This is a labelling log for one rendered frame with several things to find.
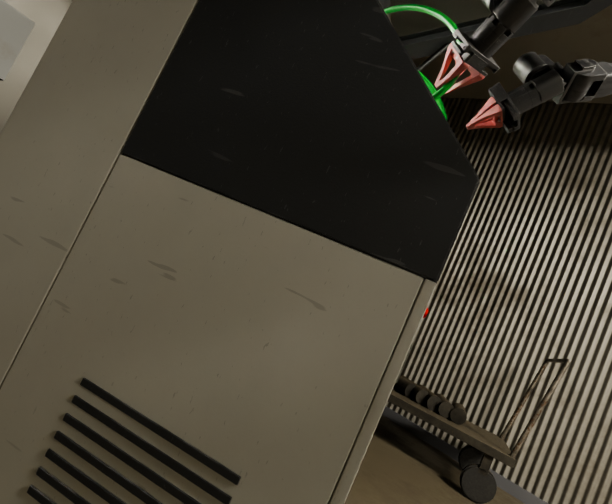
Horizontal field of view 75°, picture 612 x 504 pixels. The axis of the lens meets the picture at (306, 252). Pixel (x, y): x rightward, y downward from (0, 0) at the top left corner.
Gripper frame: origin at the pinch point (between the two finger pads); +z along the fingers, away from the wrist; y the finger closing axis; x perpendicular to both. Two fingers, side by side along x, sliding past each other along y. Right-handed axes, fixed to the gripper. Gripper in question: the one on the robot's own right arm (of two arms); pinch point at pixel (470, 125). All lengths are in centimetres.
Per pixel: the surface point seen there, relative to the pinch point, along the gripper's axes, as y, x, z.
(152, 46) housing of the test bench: 15, 50, 48
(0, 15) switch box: 180, 20, 168
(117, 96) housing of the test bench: 8, 50, 57
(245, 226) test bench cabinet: -24, 41, 42
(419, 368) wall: -19, -274, 81
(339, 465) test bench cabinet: -60, 33, 40
